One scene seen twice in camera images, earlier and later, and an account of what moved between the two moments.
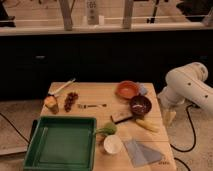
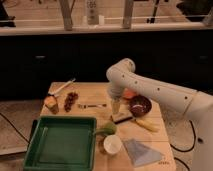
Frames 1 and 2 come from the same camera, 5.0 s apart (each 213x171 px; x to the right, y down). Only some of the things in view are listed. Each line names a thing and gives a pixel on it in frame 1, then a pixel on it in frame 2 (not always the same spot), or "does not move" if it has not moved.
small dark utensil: (84, 106) does not move
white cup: (112, 144) does not move
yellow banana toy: (150, 125) does not move
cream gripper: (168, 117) to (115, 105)
